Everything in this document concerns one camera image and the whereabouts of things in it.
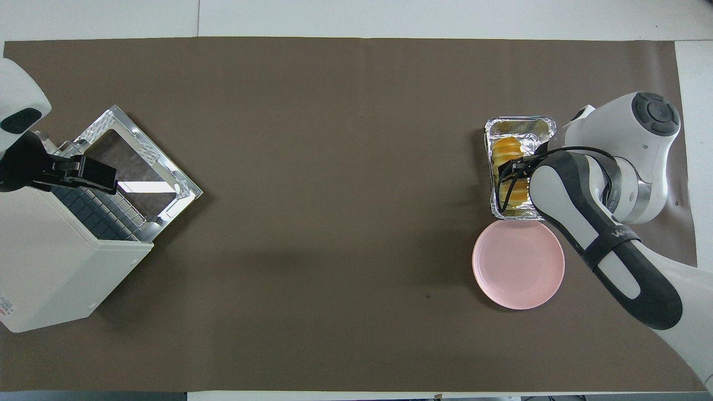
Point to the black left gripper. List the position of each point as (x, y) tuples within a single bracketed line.
[(22, 167)]

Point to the sliced yellow bread loaf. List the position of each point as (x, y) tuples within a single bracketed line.
[(507, 147)]

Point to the aluminium foil tray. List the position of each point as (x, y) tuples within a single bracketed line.
[(535, 129)]

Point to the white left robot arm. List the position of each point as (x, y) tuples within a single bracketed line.
[(19, 83)]

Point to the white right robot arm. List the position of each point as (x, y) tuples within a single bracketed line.
[(629, 139)]

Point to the white toaster oven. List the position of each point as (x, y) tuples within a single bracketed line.
[(44, 267)]

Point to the silver glass oven door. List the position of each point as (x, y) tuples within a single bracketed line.
[(139, 167)]

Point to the white red oven sticker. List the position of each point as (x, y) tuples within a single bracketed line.
[(5, 309)]

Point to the brown table mat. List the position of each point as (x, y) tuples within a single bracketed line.
[(278, 111)]

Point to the pink round plate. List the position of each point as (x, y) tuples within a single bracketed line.
[(512, 267)]

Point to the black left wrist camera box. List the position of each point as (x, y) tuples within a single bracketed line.
[(97, 174)]

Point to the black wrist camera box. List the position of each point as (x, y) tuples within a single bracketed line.
[(521, 167), (97, 174)]

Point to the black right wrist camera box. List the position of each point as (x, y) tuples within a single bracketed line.
[(521, 167)]

